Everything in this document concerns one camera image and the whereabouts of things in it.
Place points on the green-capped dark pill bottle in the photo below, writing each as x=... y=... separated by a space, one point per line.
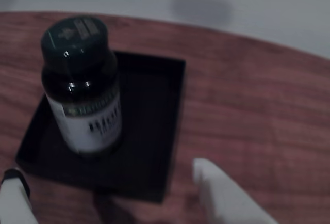
x=82 y=92

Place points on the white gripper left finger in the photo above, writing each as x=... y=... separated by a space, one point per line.
x=13 y=203

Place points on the black shallow open box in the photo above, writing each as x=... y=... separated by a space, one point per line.
x=147 y=131

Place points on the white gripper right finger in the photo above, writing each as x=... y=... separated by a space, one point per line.
x=227 y=198

